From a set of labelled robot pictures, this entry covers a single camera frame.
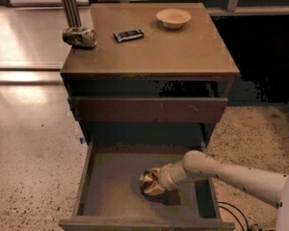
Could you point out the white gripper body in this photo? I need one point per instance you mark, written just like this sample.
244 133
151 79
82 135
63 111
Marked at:
165 178

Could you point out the orange soda can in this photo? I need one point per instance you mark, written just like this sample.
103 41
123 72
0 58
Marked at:
147 180

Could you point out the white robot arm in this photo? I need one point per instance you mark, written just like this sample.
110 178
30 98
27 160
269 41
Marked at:
269 187

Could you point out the top wooden drawer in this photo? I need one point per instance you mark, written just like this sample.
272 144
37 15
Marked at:
148 109

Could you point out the brown wooden drawer cabinet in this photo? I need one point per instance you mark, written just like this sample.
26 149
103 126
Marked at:
189 62

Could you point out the blue tape piece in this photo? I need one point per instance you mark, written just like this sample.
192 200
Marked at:
82 140

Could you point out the black snack bar wrapper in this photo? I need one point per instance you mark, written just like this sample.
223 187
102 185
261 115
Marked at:
128 36

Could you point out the beige shallow bowl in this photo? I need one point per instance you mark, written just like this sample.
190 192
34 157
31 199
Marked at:
173 18

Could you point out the metal vertical post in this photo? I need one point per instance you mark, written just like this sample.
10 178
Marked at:
71 12

